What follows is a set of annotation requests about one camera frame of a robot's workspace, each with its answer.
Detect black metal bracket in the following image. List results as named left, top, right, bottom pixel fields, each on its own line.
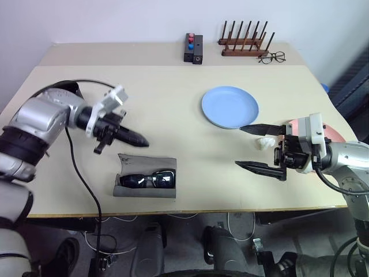
left=252, top=237, right=275, bottom=277

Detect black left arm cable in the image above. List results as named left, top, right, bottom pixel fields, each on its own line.
left=34, top=79, right=118, bottom=260

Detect blue plate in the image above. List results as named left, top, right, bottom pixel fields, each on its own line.
left=201, top=85, right=261, bottom=130

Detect white floor cable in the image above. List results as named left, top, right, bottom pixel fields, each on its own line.
left=227, top=212, right=257, bottom=241

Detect white crumpled tissue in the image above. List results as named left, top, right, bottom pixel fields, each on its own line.
left=256, top=137, right=276, bottom=151

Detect black table frame bar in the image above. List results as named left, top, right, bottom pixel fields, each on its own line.
left=255, top=208, right=351, bottom=226

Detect black box with coloured buttons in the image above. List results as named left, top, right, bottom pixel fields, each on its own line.
left=183, top=32, right=197, bottom=63

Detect black sunglasses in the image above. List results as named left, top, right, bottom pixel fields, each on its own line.
left=118, top=169, right=176, bottom=189

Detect grey glasses case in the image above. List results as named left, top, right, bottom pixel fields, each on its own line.
left=112, top=152, right=178, bottom=200

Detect dark rounded shape under table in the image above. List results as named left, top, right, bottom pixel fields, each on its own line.
left=202, top=226, right=249, bottom=274
left=134, top=221, right=167, bottom=272

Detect black-rimmed eyeglasses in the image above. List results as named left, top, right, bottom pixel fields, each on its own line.
left=257, top=51, right=287, bottom=65

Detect person's dark shoe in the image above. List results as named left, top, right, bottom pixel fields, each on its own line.
left=273, top=252, right=298, bottom=274

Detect brown wooden peg rack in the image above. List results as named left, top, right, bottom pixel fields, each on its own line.
left=217, top=20, right=276, bottom=57

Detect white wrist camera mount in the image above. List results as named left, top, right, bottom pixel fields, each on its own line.
left=296, top=112, right=328, bottom=174
left=85, top=84, right=128, bottom=137

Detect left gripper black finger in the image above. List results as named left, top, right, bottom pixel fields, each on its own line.
left=113, top=133, right=150, bottom=148
left=115, top=125, right=150, bottom=145

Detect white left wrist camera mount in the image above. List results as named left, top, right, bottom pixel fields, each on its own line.
left=85, top=84, right=128, bottom=137

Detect black shoe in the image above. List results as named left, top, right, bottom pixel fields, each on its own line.
left=54, top=237, right=81, bottom=274

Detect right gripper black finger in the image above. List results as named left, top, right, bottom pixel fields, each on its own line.
left=239, top=123, right=287, bottom=137
left=234, top=160, right=288, bottom=182

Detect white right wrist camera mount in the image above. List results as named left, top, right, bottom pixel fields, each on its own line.
left=296, top=112, right=328, bottom=174

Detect black connector box on floor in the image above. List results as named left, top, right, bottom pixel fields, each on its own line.
left=90, top=253, right=116, bottom=275

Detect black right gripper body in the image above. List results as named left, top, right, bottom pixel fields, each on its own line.
left=273, top=124, right=308, bottom=171

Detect person's grey trouser leg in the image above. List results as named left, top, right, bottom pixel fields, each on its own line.
left=295, top=253, right=359, bottom=277

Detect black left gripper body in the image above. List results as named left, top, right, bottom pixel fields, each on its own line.
left=93, top=110, right=127, bottom=154

